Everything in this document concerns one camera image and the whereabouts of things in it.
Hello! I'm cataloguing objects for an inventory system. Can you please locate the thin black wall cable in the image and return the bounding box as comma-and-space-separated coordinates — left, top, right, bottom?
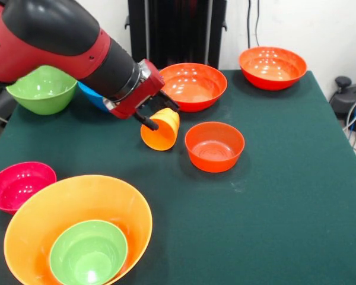
255, 0, 261, 48

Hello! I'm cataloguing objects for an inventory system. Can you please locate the large green bowl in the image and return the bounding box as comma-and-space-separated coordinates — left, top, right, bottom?
5, 65, 78, 116

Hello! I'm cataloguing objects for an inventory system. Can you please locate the white and blue cable bundle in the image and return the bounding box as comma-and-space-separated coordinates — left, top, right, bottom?
342, 92, 356, 161

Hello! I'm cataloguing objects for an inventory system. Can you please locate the thick black wall cable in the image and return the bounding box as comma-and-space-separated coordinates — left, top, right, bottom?
247, 0, 253, 50

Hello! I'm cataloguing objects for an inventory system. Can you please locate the large red bowl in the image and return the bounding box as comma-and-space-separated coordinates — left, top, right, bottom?
158, 62, 228, 113
239, 46, 309, 91

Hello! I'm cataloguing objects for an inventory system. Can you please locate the large orange bowl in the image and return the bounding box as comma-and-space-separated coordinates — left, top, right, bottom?
3, 175, 154, 285

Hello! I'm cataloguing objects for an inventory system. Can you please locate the small green bowl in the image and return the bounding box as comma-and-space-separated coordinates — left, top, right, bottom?
49, 220, 129, 285

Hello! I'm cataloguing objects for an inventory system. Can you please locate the dark green table cloth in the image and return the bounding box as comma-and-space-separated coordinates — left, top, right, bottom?
0, 67, 356, 285

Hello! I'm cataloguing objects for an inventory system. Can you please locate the blue bowl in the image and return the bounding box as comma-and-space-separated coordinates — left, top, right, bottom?
77, 81, 110, 113

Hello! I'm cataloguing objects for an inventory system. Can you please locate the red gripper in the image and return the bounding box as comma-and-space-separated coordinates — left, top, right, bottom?
103, 58, 181, 131

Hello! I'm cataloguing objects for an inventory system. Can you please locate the orange cup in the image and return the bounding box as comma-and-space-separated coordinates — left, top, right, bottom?
140, 107, 180, 151

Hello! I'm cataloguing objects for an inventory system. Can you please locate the pink bowl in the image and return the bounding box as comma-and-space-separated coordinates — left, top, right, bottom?
0, 161, 58, 215

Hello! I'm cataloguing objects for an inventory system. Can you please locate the small red bowl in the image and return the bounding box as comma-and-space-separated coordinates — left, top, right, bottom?
185, 121, 246, 173

